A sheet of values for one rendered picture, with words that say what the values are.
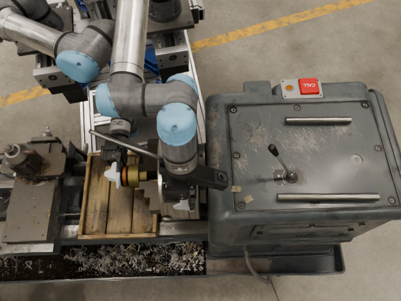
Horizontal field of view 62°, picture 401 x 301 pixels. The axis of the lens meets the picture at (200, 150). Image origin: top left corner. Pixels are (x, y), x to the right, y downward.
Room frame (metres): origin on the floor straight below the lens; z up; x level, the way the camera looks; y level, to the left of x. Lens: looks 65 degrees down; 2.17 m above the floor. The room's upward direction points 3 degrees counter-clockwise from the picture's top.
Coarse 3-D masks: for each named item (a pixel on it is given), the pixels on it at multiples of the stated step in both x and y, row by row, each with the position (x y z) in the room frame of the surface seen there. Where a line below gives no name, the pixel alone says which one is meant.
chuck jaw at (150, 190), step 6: (144, 186) 0.37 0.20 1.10; (150, 186) 0.37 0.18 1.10; (156, 186) 0.37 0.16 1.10; (144, 192) 0.35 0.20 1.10; (150, 192) 0.35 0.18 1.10; (156, 192) 0.35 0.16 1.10; (144, 198) 0.33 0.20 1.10; (150, 198) 0.33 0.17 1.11; (156, 198) 0.33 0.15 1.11; (150, 204) 0.31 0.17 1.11; (156, 204) 0.31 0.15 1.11; (150, 210) 0.29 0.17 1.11; (156, 210) 0.29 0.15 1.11; (162, 216) 0.27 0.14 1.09; (168, 216) 0.27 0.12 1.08
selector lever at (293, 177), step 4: (276, 156) 0.35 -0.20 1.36; (280, 160) 0.34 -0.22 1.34; (284, 164) 0.34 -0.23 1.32; (284, 168) 0.33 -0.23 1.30; (288, 172) 0.33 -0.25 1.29; (292, 172) 0.34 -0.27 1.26; (288, 176) 0.32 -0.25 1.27; (292, 176) 0.32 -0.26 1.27; (296, 176) 0.33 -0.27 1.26; (288, 180) 0.31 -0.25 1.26; (292, 180) 0.31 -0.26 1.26; (296, 180) 0.31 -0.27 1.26
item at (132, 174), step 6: (126, 168) 0.44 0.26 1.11; (132, 168) 0.43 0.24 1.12; (120, 174) 0.42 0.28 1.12; (126, 174) 0.42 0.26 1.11; (132, 174) 0.41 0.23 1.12; (138, 174) 0.41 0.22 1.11; (144, 174) 0.41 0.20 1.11; (126, 180) 0.40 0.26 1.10; (132, 180) 0.39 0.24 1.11; (138, 180) 0.39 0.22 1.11; (144, 180) 0.40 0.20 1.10; (126, 186) 0.39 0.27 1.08; (132, 186) 0.38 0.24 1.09; (138, 186) 0.38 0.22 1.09
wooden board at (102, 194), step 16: (96, 160) 0.58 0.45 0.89; (128, 160) 0.57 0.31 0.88; (96, 176) 0.51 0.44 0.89; (96, 192) 0.44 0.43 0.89; (112, 192) 0.43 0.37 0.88; (128, 192) 0.43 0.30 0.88; (96, 208) 0.37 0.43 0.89; (112, 208) 0.36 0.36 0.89; (128, 208) 0.36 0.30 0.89; (144, 208) 0.36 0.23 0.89; (80, 224) 0.30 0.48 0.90; (96, 224) 0.31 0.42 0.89; (112, 224) 0.30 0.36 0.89; (128, 224) 0.30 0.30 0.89
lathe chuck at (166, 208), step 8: (160, 144) 0.47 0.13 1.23; (160, 152) 0.44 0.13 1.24; (160, 176) 0.36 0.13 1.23; (160, 184) 0.34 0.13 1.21; (160, 192) 0.32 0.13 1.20; (160, 200) 0.30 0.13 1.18; (160, 208) 0.28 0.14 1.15; (168, 208) 0.28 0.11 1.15; (176, 216) 0.27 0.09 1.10; (184, 216) 0.26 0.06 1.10
